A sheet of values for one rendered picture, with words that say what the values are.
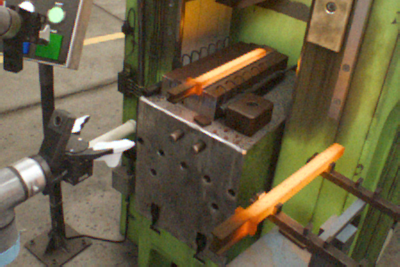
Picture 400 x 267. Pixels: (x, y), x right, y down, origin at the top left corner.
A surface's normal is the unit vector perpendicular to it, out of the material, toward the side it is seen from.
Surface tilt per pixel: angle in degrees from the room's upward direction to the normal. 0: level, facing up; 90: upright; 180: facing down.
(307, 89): 90
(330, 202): 90
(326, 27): 90
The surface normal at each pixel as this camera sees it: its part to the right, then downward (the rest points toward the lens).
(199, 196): -0.54, 0.31
